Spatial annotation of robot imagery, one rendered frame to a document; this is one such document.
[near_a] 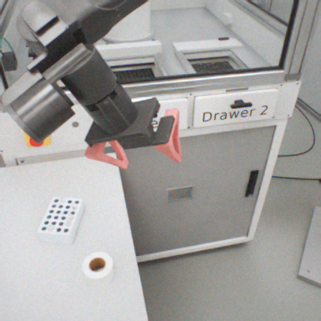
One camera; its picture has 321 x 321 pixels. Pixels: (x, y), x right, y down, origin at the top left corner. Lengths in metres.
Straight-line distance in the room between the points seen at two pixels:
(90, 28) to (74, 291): 0.58
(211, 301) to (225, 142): 0.75
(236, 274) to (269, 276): 0.16
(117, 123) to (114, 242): 0.49
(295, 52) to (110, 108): 0.86
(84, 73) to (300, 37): 0.88
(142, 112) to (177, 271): 1.34
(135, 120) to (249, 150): 0.95
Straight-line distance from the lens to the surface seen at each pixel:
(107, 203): 0.97
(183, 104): 1.09
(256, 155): 1.39
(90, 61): 0.40
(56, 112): 0.40
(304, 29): 1.18
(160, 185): 1.33
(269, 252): 1.87
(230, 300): 1.69
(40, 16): 0.43
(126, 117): 0.44
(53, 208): 0.95
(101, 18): 0.46
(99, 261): 0.83
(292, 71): 1.23
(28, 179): 1.11
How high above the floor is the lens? 1.47
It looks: 40 degrees down
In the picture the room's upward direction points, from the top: straight up
